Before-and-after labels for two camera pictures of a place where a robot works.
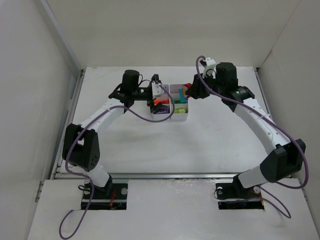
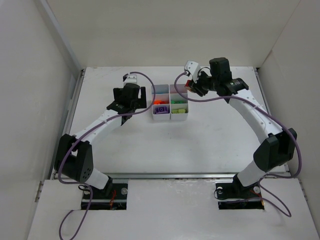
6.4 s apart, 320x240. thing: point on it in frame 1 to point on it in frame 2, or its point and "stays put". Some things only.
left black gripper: [150, 94] to [142, 97]
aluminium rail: [158, 175] stays put
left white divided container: [165, 99] stays put
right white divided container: [181, 103] stays put
